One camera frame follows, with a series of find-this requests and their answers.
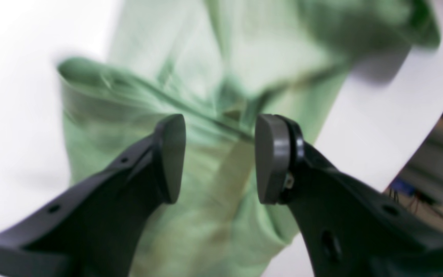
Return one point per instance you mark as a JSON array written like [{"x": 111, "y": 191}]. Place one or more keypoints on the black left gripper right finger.
[{"x": 349, "y": 229}]

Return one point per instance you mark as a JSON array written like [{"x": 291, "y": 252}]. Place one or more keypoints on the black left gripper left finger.
[{"x": 93, "y": 228}]

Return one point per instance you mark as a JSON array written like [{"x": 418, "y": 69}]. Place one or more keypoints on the green t-shirt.
[{"x": 220, "y": 63}]

